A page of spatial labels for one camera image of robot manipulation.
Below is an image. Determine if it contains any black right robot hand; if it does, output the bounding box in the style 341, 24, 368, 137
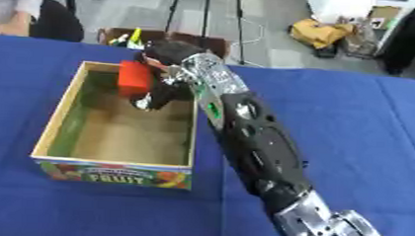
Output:
127, 39, 209, 114

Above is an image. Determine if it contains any red rectangular block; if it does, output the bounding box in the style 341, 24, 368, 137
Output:
117, 59, 156, 100

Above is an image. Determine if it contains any brown cardboard box with items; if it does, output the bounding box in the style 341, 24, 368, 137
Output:
95, 27, 233, 59

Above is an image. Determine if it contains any open cardboard box green inside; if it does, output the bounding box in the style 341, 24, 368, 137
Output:
28, 58, 203, 192

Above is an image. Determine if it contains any black tripod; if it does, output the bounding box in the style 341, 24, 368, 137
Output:
161, 0, 269, 69

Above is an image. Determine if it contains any person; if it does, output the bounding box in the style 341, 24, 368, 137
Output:
0, 0, 87, 43

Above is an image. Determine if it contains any yellow bag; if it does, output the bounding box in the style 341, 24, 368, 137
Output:
287, 17, 357, 52

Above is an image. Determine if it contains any black hanging garment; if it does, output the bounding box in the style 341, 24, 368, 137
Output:
380, 3, 415, 77

